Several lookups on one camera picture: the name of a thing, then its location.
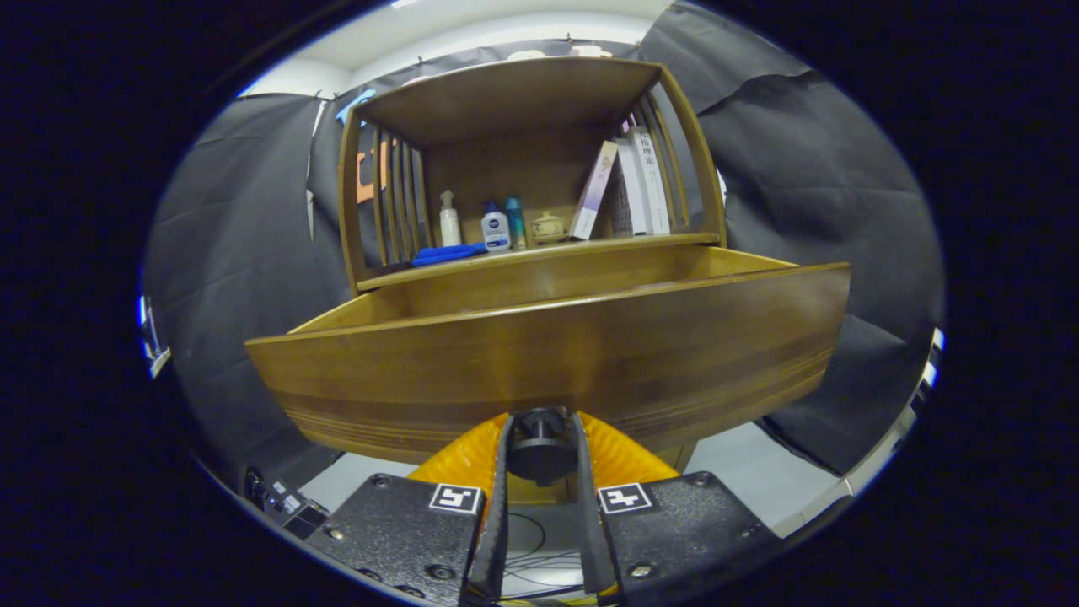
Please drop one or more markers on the white book black lettering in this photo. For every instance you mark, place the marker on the white book black lettering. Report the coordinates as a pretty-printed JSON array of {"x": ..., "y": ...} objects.
[{"x": 653, "y": 181}]

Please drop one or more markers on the blue folded cloth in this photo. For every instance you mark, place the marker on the blue folded cloth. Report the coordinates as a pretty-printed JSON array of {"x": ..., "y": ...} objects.
[{"x": 447, "y": 253}]

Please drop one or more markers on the teal slim bottle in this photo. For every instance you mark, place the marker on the teal slim bottle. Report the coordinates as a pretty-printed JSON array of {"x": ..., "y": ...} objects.
[{"x": 515, "y": 223}]

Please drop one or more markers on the black backdrop cloth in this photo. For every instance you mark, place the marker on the black backdrop cloth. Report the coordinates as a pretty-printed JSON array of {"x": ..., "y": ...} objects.
[{"x": 236, "y": 253}]

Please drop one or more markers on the wooden cabinet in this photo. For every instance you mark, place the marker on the wooden cabinet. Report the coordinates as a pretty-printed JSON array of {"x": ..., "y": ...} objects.
[{"x": 506, "y": 101}]

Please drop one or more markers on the thin white book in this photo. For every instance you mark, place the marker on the thin white book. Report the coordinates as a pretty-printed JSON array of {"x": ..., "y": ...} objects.
[{"x": 632, "y": 190}]

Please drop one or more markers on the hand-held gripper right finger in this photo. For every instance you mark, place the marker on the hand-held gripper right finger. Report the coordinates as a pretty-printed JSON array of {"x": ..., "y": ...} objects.
[{"x": 590, "y": 523}]

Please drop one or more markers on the white blue edge object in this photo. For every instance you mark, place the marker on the white blue edge object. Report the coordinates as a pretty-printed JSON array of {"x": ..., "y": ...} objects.
[{"x": 156, "y": 358}]

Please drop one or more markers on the wooden drawer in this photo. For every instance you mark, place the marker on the wooden drawer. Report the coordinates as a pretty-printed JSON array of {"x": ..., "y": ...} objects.
[{"x": 548, "y": 362}]

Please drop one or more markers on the wooden countertop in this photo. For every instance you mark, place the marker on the wooden countertop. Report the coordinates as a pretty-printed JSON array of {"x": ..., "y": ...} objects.
[{"x": 539, "y": 255}]

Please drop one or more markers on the white bottle blue cap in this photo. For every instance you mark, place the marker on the white bottle blue cap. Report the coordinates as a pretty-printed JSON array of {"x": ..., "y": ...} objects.
[{"x": 496, "y": 233}]

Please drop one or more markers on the black box white labels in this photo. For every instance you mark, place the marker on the black box white labels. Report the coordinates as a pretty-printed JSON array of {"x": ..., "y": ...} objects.
[{"x": 282, "y": 504}]

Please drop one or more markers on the beige lidded teacup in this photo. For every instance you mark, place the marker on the beige lidded teacup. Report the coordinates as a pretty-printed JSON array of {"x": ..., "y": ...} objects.
[{"x": 548, "y": 228}]

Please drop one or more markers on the purple white book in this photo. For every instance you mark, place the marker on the purple white book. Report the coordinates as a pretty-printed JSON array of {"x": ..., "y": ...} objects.
[{"x": 593, "y": 192}]

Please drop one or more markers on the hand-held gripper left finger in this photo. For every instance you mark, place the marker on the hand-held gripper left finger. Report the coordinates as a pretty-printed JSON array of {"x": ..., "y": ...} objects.
[{"x": 497, "y": 523}]

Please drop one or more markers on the white pump bottle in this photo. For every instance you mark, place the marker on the white pump bottle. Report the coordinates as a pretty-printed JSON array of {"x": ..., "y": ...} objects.
[{"x": 449, "y": 228}]

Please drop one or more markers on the black drawer knob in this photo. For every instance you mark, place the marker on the black drawer knob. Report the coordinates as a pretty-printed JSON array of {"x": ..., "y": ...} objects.
[{"x": 539, "y": 455}]

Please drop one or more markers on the dark patterned book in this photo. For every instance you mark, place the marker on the dark patterned book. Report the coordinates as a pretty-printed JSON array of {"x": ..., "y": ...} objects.
[{"x": 622, "y": 206}]

